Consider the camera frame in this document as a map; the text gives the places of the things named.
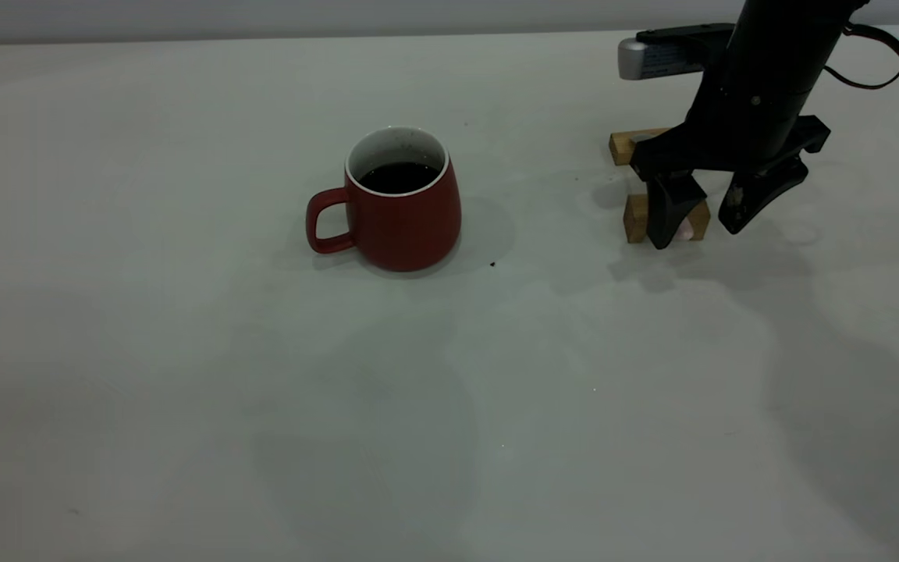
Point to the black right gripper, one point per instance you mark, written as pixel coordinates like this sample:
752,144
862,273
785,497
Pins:
746,117

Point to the red ceramic mug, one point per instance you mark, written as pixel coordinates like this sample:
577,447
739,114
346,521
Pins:
410,230

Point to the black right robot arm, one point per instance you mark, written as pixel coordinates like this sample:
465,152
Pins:
793,27

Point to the arched wooden block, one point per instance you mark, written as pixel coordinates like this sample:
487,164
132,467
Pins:
634,218

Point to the flat wooden block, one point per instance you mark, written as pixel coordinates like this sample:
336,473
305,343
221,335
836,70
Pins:
621,148

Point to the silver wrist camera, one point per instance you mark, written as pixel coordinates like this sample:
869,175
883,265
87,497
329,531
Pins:
656,56

